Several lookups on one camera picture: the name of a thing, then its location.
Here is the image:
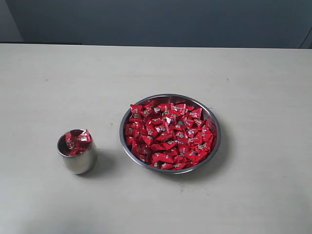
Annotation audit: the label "pile of red candies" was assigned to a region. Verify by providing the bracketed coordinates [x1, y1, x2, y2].
[124, 99, 216, 170]

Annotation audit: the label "stainless steel bowl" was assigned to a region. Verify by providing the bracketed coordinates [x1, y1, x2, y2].
[119, 94, 222, 175]

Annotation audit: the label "red candies inside cup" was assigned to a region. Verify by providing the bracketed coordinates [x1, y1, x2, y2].
[58, 129, 92, 157]

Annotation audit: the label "stainless steel cup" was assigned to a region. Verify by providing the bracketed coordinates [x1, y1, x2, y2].
[57, 135, 98, 175]

